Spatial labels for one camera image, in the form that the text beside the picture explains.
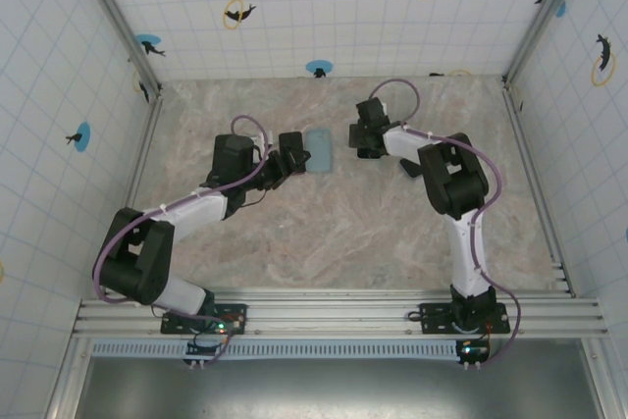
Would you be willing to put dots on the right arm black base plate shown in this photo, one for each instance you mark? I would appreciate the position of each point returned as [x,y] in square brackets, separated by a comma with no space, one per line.
[434,326]

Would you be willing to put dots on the aluminium side rail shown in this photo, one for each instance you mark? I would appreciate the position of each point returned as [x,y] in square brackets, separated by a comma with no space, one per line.
[516,115]
[143,144]

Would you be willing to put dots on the light blue phone case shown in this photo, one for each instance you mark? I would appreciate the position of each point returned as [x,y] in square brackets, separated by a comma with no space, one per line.
[320,151]

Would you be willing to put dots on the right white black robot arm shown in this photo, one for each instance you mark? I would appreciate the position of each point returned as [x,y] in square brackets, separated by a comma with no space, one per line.
[456,183]

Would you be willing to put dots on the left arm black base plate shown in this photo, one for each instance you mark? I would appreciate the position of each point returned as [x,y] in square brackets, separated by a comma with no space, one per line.
[169,326]

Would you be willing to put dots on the black smartphone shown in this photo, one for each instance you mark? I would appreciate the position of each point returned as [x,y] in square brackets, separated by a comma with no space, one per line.
[290,139]
[370,154]
[411,170]

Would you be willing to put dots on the aluminium corner post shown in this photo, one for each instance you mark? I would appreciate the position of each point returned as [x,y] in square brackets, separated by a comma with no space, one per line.
[539,21]
[121,21]

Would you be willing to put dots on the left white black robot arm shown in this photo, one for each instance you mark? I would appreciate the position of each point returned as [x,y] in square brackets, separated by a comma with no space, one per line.
[132,262]

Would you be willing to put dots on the half hidden wall sticker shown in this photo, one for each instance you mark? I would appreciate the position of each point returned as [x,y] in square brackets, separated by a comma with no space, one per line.
[434,74]

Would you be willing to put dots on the black controller board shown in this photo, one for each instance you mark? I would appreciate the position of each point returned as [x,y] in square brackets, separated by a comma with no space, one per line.
[206,350]
[473,351]

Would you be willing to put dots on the small green circuit board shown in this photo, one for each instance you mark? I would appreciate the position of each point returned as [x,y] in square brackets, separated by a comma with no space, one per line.
[228,323]

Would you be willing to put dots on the aluminium rail beam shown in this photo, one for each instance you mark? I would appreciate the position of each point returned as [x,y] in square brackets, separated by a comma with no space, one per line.
[333,313]

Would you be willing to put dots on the grey metal sheet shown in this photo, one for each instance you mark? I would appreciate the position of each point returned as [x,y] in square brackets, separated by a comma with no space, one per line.
[343,389]

